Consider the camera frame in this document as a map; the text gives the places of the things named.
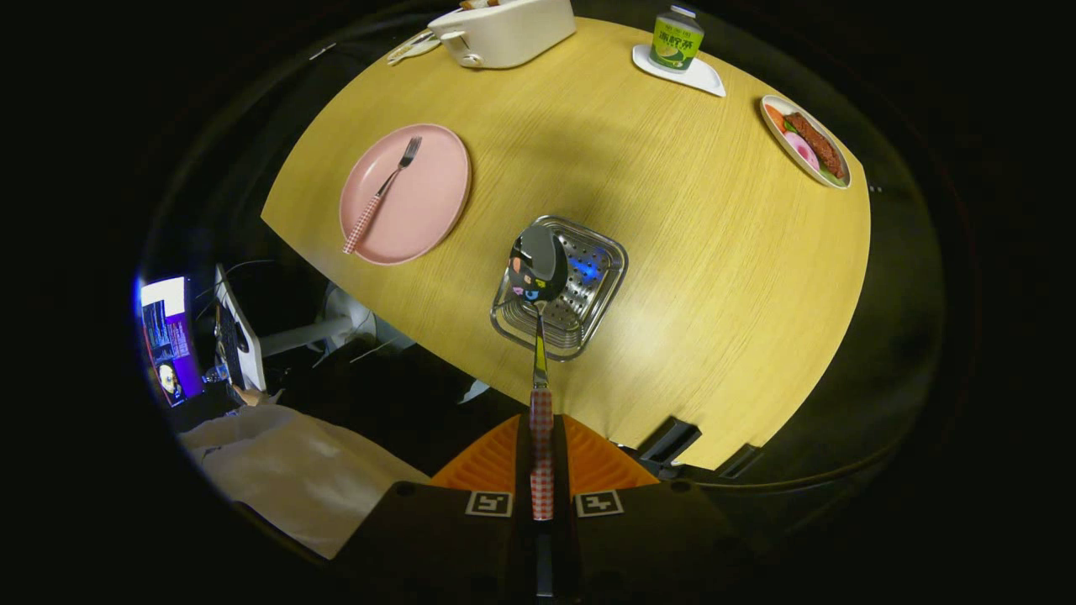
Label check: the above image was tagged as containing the fork with checkered handle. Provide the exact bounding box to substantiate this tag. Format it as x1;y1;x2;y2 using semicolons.
342;136;423;255

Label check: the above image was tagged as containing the white divided seasoning dish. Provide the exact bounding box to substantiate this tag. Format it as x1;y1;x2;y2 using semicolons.
387;29;442;66

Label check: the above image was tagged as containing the clear perforated metal basket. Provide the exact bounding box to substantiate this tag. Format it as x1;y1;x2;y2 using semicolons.
490;215;630;362

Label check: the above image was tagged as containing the green label drink bottle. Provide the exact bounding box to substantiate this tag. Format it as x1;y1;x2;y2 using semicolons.
649;4;705;74

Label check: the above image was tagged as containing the white pedestal stand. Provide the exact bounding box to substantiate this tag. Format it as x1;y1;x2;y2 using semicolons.
261;281;417;362

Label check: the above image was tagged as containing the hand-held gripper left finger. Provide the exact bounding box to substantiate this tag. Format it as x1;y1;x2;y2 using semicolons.
332;413;539;604

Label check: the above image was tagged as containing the black table bracket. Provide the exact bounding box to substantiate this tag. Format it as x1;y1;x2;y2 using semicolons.
639;418;703;467
719;445;762;480

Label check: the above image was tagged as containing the computer monitor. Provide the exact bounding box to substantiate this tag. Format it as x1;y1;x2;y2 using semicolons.
139;276;205;408

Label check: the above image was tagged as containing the person's white clothing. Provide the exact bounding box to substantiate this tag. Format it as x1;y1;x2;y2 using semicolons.
181;403;431;560

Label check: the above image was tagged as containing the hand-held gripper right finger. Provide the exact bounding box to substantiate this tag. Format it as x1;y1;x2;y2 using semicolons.
553;413;759;604

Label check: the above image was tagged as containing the white plate with meat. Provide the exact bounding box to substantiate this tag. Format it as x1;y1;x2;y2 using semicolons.
760;94;852;190

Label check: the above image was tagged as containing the white toaster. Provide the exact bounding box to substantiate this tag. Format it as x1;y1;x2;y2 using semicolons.
427;0;578;70

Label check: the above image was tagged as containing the white coaster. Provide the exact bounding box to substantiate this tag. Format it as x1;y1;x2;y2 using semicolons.
632;44;726;98

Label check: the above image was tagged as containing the pink plate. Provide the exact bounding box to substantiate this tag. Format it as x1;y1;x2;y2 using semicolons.
339;124;472;266

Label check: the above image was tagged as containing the white desk with keyboard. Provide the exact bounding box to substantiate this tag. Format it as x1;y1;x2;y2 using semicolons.
213;265;268;393

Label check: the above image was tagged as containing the spoon with checkered handle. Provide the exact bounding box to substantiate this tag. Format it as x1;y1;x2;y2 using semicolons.
507;223;570;522

